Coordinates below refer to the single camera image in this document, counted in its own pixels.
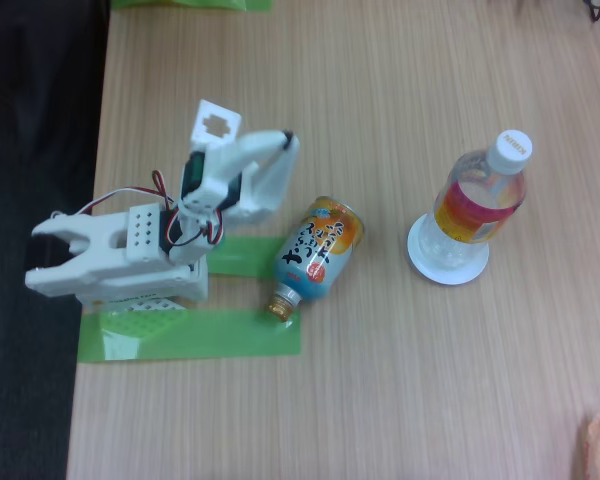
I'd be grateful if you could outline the person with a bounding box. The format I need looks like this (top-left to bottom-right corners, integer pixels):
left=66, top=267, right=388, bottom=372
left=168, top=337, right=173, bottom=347
left=0, top=0, right=110, bottom=201

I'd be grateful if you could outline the white empty camera mount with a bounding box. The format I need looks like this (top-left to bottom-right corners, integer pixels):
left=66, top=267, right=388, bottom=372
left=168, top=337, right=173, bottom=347
left=188, top=98, right=244, bottom=147

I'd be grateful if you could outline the green plastic sheet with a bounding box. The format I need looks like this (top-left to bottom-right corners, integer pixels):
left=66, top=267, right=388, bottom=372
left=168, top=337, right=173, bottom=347
left=110, top=0, right=272, bottom=14

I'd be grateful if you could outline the long green tape strip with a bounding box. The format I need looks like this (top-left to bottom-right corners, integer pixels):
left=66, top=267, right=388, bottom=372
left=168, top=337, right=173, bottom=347
left=78, top=308, right=302, bottom=365

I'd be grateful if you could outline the short green tape strip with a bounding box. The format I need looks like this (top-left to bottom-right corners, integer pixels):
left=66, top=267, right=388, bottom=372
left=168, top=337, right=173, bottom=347
left=204, top=234, right=294, bottom=279

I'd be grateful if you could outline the clear plastic bottle orange label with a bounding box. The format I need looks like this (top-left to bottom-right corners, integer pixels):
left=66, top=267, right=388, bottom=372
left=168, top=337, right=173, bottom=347
left=414, top=128, right=535, bottom=271

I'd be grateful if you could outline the white round plate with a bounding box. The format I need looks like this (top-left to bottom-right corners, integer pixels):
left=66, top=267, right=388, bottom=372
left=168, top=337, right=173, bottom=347
left=406, top=214, right=490, bottom=286

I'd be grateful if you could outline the blue orange aluminium bottle can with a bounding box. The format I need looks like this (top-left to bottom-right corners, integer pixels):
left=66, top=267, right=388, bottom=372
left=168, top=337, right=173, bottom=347
left=265, top=195, right=365, bottom=321

